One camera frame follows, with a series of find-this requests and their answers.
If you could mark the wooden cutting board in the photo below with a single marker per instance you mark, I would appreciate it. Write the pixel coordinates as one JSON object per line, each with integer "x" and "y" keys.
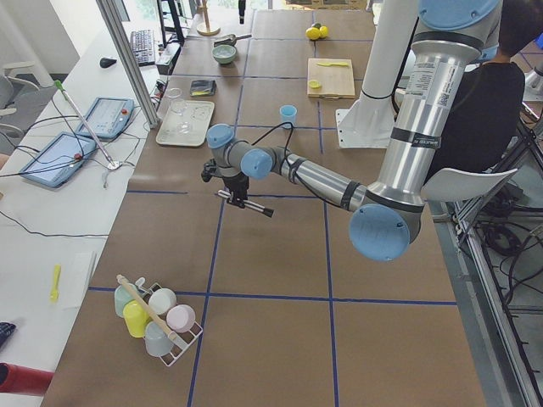
{"x": 337, "y": 82}

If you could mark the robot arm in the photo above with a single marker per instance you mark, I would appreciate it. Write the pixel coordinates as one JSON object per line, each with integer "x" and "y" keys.
{"x": 418, "y": 57}

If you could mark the aluminium frame post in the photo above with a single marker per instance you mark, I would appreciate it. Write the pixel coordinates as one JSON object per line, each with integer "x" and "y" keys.
{"x": 112, "y": 20}

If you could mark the yellow cup on rack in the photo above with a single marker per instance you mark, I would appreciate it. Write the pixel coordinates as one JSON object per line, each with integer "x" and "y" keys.
{"x": 136, "y": 319}

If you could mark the white chair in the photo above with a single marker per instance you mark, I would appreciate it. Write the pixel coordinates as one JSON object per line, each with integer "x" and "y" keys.
{"x": 450, "y": 185}

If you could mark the whole yellow lemon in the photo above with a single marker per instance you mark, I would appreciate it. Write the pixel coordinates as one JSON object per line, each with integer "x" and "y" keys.
{"x": 316, "y": 32}

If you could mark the teach pendant far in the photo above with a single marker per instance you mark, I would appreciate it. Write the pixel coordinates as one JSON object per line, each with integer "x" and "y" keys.
{"x": 109, "y": 117}

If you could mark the black keyboard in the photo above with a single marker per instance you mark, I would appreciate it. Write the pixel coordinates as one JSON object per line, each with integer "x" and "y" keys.
{"x": 143, "y": 47}

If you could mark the teach pendant near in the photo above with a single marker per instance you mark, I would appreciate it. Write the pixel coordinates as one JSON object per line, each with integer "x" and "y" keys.
{"x": 59, "y": 160}

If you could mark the pink cup on rack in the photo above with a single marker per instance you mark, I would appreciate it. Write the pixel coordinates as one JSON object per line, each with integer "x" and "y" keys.
{"x": 181, "y": 318}

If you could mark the yellow plastic fork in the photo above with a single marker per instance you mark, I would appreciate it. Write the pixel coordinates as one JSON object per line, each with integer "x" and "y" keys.
{"x": 54, "y": 291}

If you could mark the white bear tray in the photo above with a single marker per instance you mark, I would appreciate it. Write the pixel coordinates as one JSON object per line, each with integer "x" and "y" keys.
{"x": 198, "y": 114}

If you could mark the wooden stick on rack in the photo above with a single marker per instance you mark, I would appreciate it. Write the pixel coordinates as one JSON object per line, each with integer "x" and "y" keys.
{"x": 133, "y": 291}

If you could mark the metal rod green tip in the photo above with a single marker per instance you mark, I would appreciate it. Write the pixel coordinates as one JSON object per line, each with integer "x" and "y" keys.
{"x": 112, "y": 164}

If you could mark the wooden mug tree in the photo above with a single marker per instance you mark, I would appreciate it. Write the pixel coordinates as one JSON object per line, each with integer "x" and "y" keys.
{"x": 207, "y": 27}

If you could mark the grey cup on rack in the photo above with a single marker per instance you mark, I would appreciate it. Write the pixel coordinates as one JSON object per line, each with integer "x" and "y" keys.
{"x": 156, "y": 341}

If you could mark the grey folded cloth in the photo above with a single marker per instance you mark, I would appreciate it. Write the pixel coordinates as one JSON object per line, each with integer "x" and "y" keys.
{"x": 202, "y": 88}

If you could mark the person in black shirt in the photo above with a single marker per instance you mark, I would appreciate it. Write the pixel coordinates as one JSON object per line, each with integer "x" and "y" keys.
{"x": 486, "y": 109}

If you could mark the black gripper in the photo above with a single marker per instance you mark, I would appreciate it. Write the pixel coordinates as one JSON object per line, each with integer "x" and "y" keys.
{"x": 236, "y": 182}

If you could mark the green bowl of ice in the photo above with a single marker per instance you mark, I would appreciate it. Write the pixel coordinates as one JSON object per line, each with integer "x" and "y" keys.
{"x": 224, "y": 54}

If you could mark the white cup on rack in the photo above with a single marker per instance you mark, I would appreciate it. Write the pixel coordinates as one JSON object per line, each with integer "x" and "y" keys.
{"x": 162, "y": 300}

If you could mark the white cup rack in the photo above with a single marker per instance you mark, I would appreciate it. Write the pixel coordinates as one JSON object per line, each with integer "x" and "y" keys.
{"x": 184, "y": 340}

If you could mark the teach pendant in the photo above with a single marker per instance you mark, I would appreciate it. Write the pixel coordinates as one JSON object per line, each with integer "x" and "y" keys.
{"x": 59, "y": 160}
{"x": 109, "y": 117}

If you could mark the light blue cup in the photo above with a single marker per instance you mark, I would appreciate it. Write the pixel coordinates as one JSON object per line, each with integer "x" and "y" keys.
{"x": 288, "y": 114}

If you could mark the steel muddler black tip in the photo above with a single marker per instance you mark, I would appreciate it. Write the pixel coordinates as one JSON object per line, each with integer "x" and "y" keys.
{"x": 268, "y": 212}

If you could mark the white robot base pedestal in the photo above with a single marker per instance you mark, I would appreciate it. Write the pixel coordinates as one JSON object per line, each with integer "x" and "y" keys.
{"x": 369, "y": 121}

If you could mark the black computer mouse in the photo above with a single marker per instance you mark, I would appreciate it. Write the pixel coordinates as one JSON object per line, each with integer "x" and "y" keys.
{"x": 105, "y": 63}

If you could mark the grey office chair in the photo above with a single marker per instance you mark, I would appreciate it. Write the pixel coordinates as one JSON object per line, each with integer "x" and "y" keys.
{"x": 22, "y": 101}

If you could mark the metal ice scoop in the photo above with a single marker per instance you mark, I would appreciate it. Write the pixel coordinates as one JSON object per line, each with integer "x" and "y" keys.
{"x": 230, "y": 39}

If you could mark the clear wine glass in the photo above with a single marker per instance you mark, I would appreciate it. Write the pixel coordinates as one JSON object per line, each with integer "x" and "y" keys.
{"x": 178, "y": 106}

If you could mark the green cup on rack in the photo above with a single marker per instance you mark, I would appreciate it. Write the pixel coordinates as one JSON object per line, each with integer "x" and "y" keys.
{"x": 121, "y": 299}

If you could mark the lemon slice on board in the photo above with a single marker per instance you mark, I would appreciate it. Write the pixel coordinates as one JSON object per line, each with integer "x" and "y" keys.
{"x": 314, "y": 84}

